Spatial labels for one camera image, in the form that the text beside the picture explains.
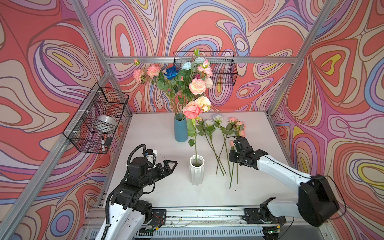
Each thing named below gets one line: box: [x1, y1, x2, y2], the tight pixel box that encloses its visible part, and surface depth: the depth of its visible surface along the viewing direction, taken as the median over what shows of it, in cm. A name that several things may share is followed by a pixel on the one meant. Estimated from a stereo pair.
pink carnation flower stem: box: [133, 59, 178, 103], surface depth 80 cm
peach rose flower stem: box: [186, 96, 212, 113], surface depth 67 cm
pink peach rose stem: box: [189, 59, 213, 95], surface depth 69 cm
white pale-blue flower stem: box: [181, 48, 206, 91], surface depth 73 cm
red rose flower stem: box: [183, 104, 203, 166], surface depth 61 cm
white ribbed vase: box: [189, 154, 205, 186], surface depth 71 cm
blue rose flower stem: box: [164, 66, 180, 115], surface depth 73 cm
